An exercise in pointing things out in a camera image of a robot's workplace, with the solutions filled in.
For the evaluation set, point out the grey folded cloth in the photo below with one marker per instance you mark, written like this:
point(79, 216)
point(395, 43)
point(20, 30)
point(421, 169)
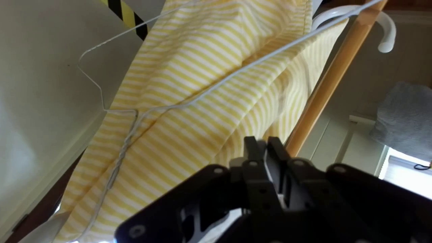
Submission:
point(405, 116)

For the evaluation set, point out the yellow black barrier frame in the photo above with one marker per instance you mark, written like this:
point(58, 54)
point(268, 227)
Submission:
point(129, 18)

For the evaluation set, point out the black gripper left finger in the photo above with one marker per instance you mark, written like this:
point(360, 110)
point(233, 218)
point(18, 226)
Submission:
point(210, 203)

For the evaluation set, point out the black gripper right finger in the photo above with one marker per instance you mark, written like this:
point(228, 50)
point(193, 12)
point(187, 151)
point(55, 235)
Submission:
point(355, 207)

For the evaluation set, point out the yellow striped shirt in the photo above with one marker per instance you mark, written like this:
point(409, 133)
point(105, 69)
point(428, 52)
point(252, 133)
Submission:
point(197, 89)

